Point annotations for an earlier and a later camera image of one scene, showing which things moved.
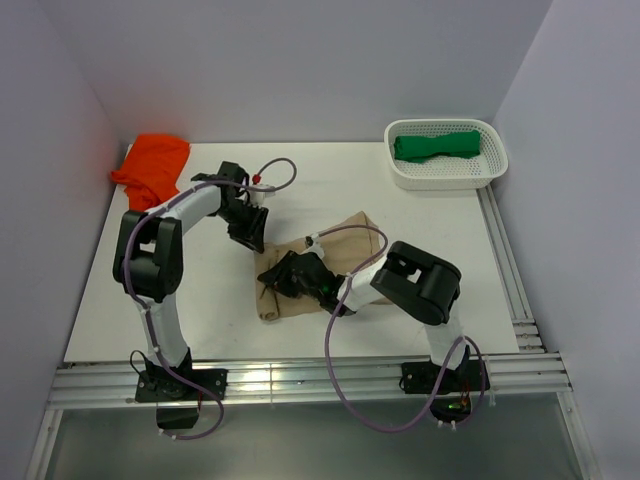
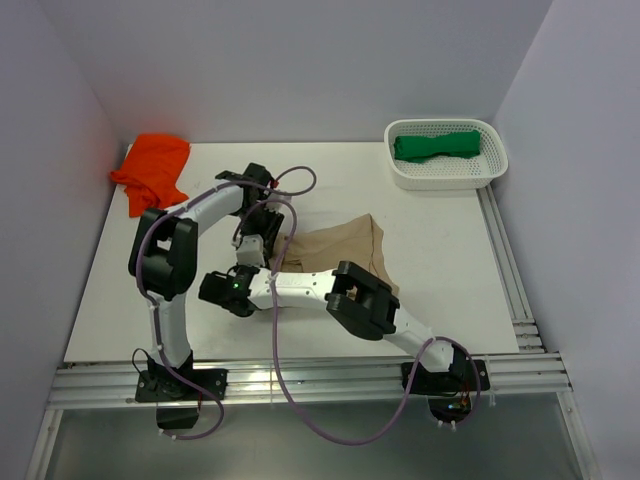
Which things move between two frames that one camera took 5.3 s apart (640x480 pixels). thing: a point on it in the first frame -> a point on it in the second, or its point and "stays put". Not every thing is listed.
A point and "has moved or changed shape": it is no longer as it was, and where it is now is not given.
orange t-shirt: (151, 170) stays put
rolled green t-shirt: (416, 148) stays put
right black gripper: (278, 275) -> (237, 267)
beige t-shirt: (347, 246) has moved or changed shape
